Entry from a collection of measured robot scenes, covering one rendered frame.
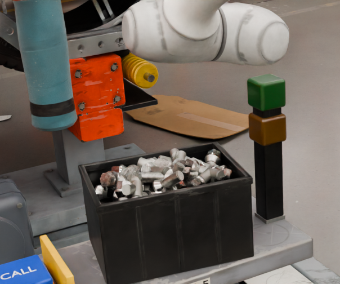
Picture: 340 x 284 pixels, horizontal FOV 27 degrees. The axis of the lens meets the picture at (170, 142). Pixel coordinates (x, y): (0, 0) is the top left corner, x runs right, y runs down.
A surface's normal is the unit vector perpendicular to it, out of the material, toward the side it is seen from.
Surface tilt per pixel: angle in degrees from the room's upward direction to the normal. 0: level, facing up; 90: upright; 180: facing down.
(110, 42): 90
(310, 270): 0
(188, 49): 133
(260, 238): 0
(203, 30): 100
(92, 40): 90
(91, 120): 90
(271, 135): 90
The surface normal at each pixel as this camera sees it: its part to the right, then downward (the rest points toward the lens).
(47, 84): 0.11, 0.38
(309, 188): -0.07, -0.93
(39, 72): -0.12, 0.41
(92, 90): 0.43, 0.30
